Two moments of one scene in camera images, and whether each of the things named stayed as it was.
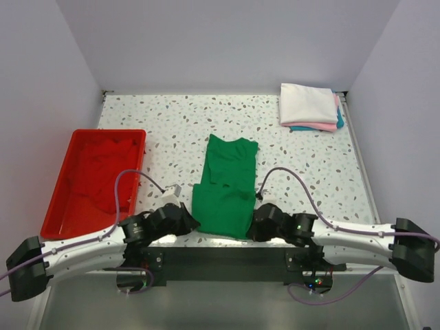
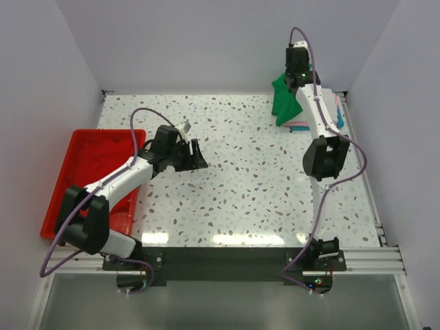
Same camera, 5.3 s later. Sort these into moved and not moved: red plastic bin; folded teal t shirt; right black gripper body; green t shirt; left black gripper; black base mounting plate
Moved: left black gripper; right black gripper body; green t shirt
Not moved: red plastic bin; folded teal t shirt; black base mounting plate
